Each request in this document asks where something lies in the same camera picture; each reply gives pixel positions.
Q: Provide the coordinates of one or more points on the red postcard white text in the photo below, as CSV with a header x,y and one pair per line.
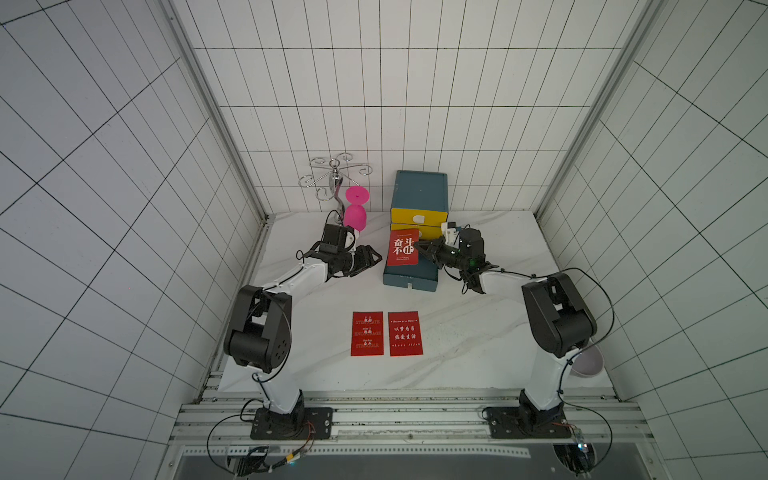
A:
x,y
367,334

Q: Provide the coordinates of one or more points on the lilac bowl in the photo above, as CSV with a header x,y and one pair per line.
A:
x,y
588,363

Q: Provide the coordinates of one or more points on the pink plastic goblet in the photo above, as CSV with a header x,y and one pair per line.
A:
x,y
355,215

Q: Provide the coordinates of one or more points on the aluminium mounting rail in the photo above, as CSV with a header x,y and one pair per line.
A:
x,y
386,424

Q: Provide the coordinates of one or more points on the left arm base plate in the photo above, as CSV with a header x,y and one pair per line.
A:
x,y
304,423

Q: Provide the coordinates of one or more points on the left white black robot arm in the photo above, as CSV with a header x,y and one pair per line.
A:
x,y
259,335

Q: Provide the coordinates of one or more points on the teal drawer cabinet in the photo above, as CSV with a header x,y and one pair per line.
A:
x,y
421,190

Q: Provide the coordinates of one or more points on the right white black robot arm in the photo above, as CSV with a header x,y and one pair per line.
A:
x,y
559,320

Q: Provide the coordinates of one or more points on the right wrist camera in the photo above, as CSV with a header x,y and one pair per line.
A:
x,y
450,232

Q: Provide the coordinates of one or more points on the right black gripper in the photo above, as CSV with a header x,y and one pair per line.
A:
x,y
441,255

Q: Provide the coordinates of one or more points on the yellow drawer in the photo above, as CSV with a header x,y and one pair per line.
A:
x,y
426,232
418,217

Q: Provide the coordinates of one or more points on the silver metal cup stand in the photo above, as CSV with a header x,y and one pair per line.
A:
x,y
329,175

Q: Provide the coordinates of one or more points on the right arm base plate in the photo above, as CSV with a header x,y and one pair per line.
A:
x,y
524,422

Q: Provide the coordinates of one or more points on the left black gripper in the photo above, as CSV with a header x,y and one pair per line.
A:
x,y
366,259

